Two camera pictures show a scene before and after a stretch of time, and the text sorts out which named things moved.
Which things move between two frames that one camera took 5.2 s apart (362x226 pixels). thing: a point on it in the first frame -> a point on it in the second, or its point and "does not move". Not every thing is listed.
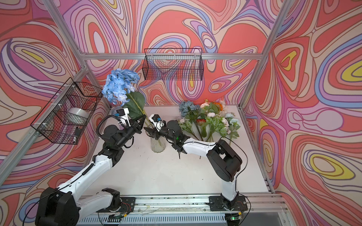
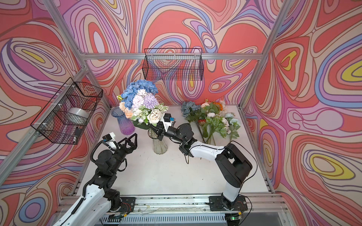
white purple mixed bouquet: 186,125 -> 140,103
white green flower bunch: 224,125 does not move
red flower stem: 200,122 does not move
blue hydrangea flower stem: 118,88 -> 127,94
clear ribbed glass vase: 157,145 does not move
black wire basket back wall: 173,64 does not move
